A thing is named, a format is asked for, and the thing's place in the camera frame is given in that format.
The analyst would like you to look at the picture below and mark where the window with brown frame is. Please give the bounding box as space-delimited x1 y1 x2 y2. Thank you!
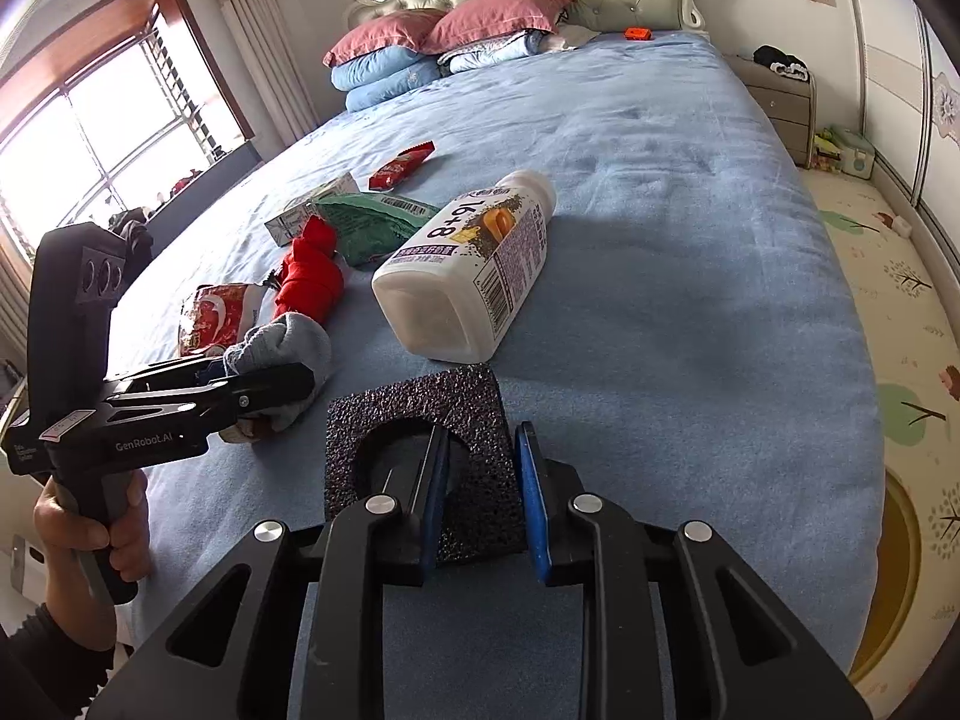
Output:
0 0 260 263

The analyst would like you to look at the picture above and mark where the red candy wrapper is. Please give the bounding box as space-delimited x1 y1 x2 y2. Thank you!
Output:
367 144 436 192

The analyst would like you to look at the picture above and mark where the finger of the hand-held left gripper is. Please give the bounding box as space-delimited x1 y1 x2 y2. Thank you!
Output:
101 362 316 445
112 355 230 391

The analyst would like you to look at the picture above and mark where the person's left hand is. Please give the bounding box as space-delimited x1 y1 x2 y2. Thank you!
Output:
33 469 151 595

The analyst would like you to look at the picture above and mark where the pale green storage box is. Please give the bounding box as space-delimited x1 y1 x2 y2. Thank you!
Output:
835 130 875 181

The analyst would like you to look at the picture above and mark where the red cloth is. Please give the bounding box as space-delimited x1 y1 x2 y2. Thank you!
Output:
271 216 346 325

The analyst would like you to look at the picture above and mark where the person's left forearm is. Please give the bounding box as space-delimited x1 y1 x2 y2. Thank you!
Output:
0 546 143 720

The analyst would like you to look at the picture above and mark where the grey sock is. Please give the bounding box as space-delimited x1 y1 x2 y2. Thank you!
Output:
221 313 333 436

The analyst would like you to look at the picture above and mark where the grey nightstand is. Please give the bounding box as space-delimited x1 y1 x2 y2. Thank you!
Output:
731 52 815 166

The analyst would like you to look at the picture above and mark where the white plastic bottle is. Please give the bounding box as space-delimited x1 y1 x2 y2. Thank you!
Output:
371 170 557 362

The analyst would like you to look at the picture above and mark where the pink pillow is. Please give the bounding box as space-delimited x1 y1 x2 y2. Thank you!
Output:
324 9 447 67
422 0 577 55

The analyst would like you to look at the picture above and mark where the printed play mat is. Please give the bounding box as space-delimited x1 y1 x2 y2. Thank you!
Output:
795 165 960 698

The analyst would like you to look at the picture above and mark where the blue bed sheet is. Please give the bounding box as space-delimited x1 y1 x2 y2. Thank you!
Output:
97 28 882 720

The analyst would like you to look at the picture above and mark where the blue pillow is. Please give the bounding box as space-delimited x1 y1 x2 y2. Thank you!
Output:
345 64 451 112
331 45 443 91

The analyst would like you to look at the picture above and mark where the red and white snack bag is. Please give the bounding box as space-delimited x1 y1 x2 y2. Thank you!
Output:
178 281 282 357

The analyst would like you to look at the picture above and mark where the black foam square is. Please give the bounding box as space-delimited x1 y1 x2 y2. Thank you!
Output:
324 364 526 565

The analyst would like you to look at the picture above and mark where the black cloth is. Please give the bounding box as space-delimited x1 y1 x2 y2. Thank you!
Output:
752 45 811 83

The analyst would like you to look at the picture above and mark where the beige curtain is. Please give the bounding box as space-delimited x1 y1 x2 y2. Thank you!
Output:
202 0 320 143

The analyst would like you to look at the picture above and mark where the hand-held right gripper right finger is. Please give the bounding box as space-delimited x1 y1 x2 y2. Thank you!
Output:
514 421 875 720

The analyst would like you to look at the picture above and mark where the white milk carton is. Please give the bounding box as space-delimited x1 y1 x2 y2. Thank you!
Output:
265 172 357 247

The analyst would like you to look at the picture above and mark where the green plastic packet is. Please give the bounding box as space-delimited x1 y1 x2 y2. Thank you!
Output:
311 191 442 267

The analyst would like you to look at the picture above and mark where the white flowered wardrobe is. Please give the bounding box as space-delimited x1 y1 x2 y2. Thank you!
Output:
840 0 960 203

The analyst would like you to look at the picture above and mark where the folded blue quilt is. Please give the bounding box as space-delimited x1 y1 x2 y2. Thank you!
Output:
437 28 560 76

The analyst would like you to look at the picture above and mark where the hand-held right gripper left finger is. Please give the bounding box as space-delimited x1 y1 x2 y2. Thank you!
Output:
105 424 451 720

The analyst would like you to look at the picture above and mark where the dark window bench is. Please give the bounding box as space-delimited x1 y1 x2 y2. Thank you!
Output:
142 141 263 239

